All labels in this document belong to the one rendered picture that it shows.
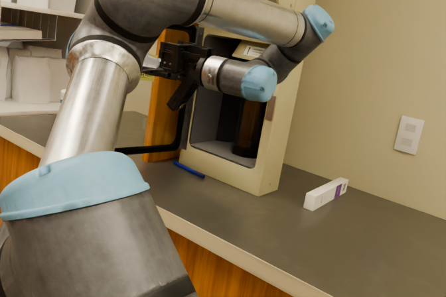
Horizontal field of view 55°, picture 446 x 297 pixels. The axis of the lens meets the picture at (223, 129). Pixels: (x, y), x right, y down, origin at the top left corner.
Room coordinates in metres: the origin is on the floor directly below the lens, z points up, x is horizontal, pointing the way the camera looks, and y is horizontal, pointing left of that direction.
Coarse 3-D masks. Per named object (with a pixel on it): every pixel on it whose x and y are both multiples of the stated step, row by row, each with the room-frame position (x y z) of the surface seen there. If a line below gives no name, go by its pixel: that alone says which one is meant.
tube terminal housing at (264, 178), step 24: (312, 0) 1.24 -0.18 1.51; (288, 96) 1.22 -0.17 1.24; (264, 120) 1.18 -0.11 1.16; (288, 120) 1.24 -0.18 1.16; (264, 144) 1.17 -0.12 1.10; (192, 168) 1.32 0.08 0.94; (216, 168) 1.26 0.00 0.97; (240, 168) 1.21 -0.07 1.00; (264, 168) 1.17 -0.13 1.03; (264, 192) 1.19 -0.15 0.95
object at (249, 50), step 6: (240, 42) 1.31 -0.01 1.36; (246, 42) 1.28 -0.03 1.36; (252, 42) 1.27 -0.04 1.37; (258, 42) 1.27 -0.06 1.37; (240, 48) 1.29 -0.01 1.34; (246, 48) 1.27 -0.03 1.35; (252, 48) 1.26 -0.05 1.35; (258, 48) 1.26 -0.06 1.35; (264, 48) 1.26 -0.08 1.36; (234, 54) 1.30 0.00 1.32; (240, 54) 1.27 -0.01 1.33; (246, 54) 1.26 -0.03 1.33; (252, 54) 1.25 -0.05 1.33; (258, 54) 1.25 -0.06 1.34
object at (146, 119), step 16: (176, 32) 1.28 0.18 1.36; (144, 80) 1.22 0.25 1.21; (160, 80) 1.25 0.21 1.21; (176, 80) 1.29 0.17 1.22; (128, 96) 1.18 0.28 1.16; (144, 96) 1.22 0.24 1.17; (160, 96) 1.26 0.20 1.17; (128, 112) 1.19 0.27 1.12; (144, 112) 1.22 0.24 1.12; (160, 112) 1.26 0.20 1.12; (176, 112) 1.31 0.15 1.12; (128, 128) 1.19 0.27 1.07; (144, 128) 1.23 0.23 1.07; (160, 128) 1.27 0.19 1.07; (176, 128) 1.31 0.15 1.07; (128, 144) 1.20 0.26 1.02; (144, 144) 1.23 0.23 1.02; (160, 144) 1.28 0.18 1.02
